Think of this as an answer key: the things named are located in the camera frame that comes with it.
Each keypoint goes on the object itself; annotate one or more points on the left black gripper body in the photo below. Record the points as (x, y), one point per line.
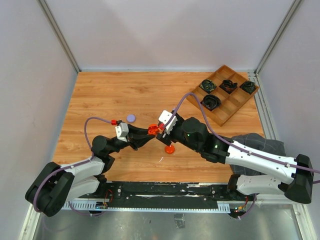
(131, 141)

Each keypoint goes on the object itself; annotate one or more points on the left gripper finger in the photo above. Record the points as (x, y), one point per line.
(137, 131)
(144, 139)

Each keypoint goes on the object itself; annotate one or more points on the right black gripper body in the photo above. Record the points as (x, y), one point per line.
(176, 134)

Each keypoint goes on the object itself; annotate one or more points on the orange earbud case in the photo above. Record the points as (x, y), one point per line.
(169, 149)
(153, 129)

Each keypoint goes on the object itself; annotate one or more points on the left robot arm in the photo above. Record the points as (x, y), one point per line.
(58, 184)

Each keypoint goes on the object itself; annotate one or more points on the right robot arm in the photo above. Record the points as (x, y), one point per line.
(291, 177)

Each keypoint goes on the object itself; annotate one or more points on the purple earbud case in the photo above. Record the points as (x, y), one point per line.
(131, 118)

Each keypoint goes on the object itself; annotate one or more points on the rolled dark belt lower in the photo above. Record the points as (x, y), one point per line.
(211, 102)

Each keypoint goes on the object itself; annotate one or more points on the rolled dark belt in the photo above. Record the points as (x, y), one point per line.
(228, 86)
(248, 86)
(211, 102)

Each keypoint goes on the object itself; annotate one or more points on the rolled green patterned belt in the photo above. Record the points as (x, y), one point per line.
(208, 86)

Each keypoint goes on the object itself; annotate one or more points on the wooden divided tray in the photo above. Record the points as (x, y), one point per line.
(237, 107)

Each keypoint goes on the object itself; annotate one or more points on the rolled dark belt top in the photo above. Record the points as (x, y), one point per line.
(228, 86)

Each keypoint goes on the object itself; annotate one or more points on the grey checked cloth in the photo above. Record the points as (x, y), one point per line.
(256, 141)

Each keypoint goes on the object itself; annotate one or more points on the rolled dark belt right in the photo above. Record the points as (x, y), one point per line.
(248, 86)

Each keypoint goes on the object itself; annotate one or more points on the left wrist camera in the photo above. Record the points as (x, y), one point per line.
(122, 131)

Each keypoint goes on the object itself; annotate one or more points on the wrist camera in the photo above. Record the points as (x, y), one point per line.
(122, 131)
(168, 120)

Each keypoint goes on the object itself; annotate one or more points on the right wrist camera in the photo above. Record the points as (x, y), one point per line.
(168, 120)

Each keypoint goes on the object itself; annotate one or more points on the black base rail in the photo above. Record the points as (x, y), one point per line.
(162, 196)

